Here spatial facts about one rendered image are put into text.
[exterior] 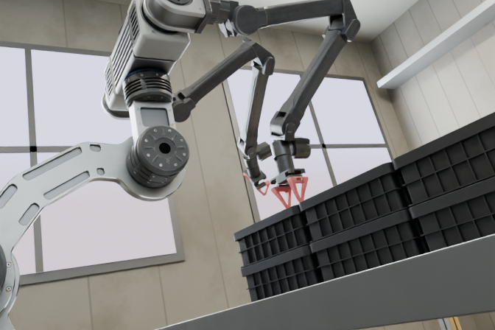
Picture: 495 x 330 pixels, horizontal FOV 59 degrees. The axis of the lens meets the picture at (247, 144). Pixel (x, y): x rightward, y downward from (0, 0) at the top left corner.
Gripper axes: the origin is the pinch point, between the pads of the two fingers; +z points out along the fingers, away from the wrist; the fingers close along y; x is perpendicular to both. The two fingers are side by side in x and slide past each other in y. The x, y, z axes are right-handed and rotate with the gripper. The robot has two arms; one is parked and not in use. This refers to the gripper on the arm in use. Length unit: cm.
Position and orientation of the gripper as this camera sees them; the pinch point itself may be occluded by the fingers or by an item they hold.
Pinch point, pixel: (294, 203)
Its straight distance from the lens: 132.2
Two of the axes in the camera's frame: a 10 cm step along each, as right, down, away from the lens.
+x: -8.3, -0.2, -5.5
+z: 2.1, 9.1, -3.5
